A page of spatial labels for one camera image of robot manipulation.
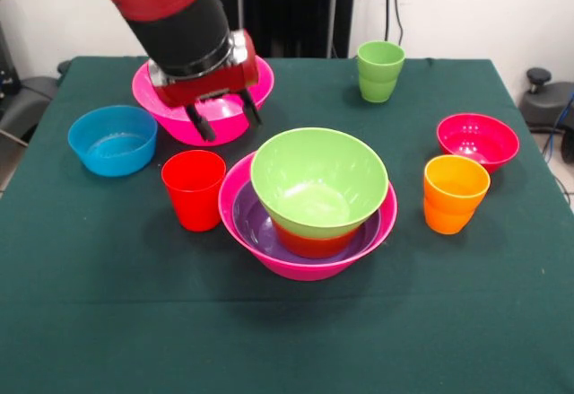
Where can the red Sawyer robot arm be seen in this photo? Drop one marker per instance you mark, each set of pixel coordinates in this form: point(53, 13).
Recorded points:
point(179, 21)

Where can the orange-red bowl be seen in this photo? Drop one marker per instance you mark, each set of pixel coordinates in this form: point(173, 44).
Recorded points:
point(314, 246)

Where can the small magenta bowl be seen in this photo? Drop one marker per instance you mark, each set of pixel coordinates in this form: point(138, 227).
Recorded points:
point(480, 142)

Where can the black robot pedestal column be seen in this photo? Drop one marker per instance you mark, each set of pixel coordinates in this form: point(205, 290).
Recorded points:
point(291, 8)

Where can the blue bowl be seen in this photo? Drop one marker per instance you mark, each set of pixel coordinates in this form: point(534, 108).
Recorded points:
point(112, 151)

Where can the purple bowl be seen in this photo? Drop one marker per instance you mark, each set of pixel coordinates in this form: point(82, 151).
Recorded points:
point(251, 223)

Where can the dark green tablecloth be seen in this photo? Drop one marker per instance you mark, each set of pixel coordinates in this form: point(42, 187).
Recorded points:
point(179, 322)

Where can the light green cup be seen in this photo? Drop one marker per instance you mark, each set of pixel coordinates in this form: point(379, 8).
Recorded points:
point(381, 75)

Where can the red cup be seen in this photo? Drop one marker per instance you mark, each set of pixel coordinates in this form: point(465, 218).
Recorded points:
point(195, 201)

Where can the light green bowl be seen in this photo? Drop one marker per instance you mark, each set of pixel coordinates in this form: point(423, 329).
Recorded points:
point(314, 174)

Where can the orange cup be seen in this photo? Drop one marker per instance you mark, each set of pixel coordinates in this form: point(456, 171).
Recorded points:
point(455, 201)

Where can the large pink bowl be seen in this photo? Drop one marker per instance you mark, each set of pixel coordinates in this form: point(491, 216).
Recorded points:
point(224, 120)
point(305, 270)

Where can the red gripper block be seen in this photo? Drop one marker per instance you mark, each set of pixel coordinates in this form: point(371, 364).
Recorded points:
point(211, 82)

